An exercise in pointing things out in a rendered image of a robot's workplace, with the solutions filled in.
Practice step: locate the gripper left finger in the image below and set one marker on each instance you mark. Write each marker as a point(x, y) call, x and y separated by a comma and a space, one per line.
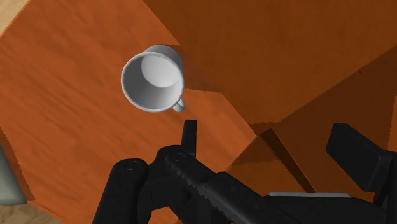
point(130, 192)

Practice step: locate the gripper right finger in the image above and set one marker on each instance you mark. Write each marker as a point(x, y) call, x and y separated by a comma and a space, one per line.
point(356, 155)

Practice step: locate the white mug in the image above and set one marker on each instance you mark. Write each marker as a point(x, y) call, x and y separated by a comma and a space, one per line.
point(149, 90)

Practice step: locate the pale grey-green object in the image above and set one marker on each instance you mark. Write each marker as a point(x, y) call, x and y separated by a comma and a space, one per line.
point(7, 183)

